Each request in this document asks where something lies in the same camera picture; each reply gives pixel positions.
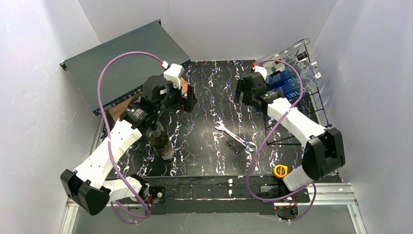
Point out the dark green wine bottle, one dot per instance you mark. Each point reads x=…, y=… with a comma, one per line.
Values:
x=160, y=140

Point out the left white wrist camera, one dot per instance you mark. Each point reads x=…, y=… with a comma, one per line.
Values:
x=173, y=73

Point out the black wire wine rack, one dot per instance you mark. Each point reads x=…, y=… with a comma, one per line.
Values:
x=311, y=104

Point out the silver combination wrench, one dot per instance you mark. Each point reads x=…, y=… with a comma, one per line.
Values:
x=248, y=145

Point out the yellow tape measure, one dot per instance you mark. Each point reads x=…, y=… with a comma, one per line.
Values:
x=280, y=171

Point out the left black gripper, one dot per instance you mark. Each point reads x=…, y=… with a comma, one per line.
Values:
x=187, y=98

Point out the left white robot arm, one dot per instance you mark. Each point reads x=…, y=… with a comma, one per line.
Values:
x=98, y=180

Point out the grey metal electronics box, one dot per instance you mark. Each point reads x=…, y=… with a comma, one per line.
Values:
x=125, y=77

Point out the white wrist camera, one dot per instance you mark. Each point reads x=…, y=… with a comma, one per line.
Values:
x=261, y=70
x=173, y=73

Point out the blue square bottle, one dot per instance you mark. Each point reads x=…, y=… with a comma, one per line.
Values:
x=296, y=90
x=274, y=79

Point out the clear round glass bottle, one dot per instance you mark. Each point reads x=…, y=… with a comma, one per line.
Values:
x=293, y=50

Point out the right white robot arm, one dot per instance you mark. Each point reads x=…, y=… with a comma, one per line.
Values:
x=323, y=147

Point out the clear square labelled bottle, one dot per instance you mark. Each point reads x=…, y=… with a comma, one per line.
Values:
x=290, y=63

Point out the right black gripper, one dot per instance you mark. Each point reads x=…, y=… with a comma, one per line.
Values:
x=244, y=93

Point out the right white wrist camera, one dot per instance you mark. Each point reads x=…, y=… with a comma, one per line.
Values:
x=261, y=70

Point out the brown wooden board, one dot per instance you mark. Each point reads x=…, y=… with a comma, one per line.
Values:
x=115, y=111

